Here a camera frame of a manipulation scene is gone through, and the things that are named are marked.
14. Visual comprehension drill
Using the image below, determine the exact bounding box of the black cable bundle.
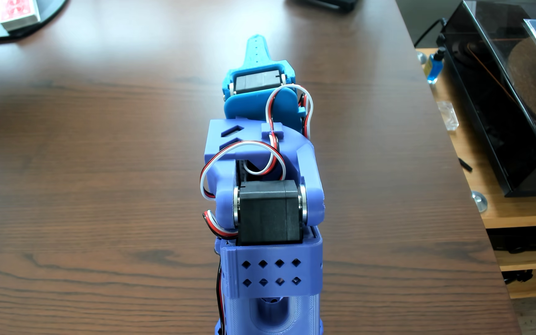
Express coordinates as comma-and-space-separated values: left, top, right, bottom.
503, 268, 534, 284

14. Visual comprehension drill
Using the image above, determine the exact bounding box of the wrist servo cable loop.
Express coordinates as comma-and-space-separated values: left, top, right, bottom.
199, 141, 288, 201

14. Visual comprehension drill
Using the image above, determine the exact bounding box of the black record player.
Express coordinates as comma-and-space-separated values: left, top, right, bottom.
437, 0, 536, 197

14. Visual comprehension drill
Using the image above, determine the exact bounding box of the small blue liquid bottle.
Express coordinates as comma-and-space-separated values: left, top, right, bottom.
426, 47, 447, 85

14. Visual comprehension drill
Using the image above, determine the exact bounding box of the flat black device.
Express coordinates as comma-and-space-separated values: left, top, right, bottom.
290, 0, 359, 13

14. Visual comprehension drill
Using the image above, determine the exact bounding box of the gripper servo cable loop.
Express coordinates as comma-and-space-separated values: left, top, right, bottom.
265, 83, 314, 140

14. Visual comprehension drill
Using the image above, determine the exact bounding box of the black power cable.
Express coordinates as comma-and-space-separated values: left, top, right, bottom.
414, 18, 448, 48

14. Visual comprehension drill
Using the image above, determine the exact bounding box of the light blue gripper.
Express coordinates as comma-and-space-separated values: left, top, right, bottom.
222, 34, 309, 136

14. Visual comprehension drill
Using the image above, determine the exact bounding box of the clear plastic cube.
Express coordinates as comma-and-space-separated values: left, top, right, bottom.
437, 101, 460, 131

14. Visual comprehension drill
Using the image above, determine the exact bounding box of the arm side servo cable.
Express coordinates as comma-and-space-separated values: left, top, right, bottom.
202, 209, 239, 335

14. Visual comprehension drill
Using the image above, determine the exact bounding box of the red playing card deck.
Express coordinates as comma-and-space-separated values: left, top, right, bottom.
0, 0, 42, 32

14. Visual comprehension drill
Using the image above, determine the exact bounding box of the light wooden cabinet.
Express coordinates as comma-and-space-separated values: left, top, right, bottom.
415, 47, 536, 299

